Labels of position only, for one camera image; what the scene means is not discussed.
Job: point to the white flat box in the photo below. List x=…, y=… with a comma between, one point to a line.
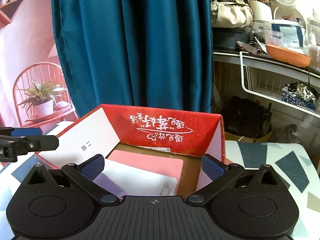
x=137, y=182

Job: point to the purple card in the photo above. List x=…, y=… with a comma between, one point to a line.
x=106, y=183

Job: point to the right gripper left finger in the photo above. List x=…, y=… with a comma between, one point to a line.
x=82, y=176

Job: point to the beige bag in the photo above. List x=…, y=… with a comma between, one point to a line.
x=231, y=14

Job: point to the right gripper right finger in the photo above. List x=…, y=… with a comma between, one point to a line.
x=223, y=177

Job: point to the pink flat box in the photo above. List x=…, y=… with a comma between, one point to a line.
x=166, y=166

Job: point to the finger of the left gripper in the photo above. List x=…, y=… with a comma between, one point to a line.
x=20, y=132
x=30, y=143

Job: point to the orange bowl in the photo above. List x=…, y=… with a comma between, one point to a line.
x=288, y=56

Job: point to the red strawberry cardboard box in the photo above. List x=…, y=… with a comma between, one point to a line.
x=153, y=131

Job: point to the grey desk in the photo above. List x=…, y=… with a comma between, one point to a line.
x=267, y=64

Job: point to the white brush holder cup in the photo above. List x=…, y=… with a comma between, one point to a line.
x=262, y=12

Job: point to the teal curtain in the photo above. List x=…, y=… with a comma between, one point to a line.
x=150, y=53

